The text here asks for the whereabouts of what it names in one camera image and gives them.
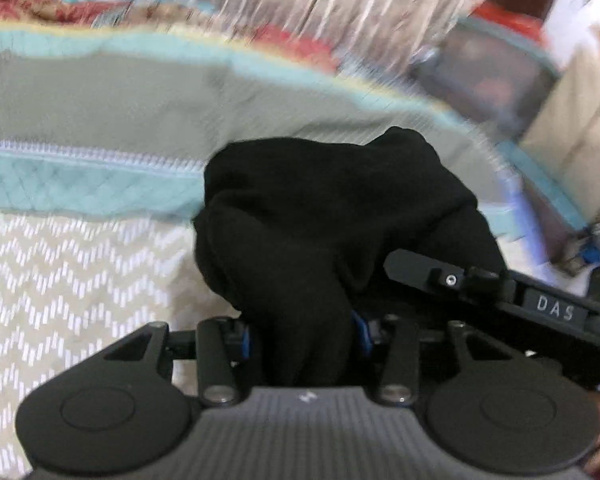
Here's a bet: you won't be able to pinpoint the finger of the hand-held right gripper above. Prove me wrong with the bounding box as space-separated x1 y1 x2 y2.
383 248 520 307

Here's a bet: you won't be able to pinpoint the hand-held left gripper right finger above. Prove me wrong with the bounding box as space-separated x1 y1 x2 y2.
351 310 528 407

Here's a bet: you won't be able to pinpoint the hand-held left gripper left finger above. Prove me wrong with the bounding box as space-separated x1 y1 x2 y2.
102 316 253 407

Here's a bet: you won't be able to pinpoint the black pants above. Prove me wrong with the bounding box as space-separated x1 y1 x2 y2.
192 126 508 388

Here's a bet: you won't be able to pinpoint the purple bed sheet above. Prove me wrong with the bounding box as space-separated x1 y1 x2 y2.
495 160 548 273

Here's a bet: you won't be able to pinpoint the beige cabinet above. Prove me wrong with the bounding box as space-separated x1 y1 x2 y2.
517 25 600 233

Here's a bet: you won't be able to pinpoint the grey box with teal edge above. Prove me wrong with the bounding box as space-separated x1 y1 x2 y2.
412 15 563 138

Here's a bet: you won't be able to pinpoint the teal and grey patterned bedspread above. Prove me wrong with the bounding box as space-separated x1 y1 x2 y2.
0 0 546 476

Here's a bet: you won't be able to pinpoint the beige leaf print curtain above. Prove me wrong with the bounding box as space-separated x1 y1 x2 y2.
0 0 506 76

